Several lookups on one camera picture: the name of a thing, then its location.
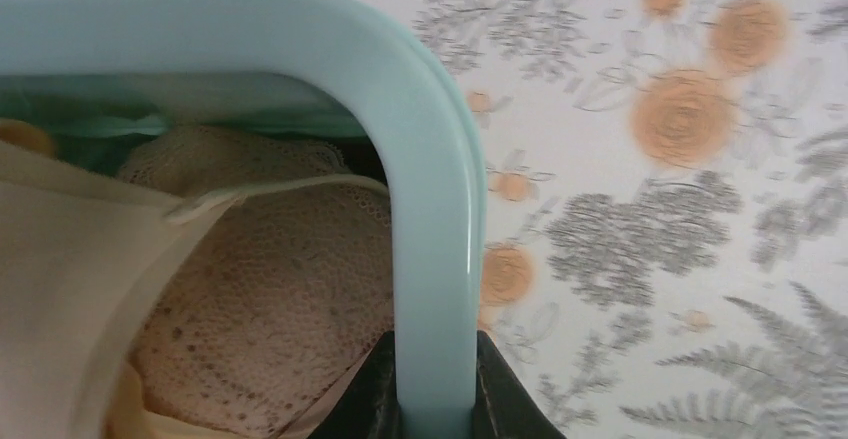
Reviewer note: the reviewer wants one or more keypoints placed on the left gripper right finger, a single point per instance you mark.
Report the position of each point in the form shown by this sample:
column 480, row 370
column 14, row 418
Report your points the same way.
column 503, row 408

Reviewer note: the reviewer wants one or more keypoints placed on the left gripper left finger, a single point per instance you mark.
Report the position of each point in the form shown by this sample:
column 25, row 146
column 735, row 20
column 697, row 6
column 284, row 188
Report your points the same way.
column 368, row 409

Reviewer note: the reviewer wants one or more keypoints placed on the teal plastic bin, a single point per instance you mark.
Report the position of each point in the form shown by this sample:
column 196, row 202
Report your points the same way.
column 408, row 104

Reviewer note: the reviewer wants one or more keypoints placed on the beige bra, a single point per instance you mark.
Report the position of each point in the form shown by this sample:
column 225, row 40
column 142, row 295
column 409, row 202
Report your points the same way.
column 220, row 285

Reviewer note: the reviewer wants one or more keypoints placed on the floral table mat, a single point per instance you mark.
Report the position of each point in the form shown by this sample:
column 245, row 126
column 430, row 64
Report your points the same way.
column 665, row 240

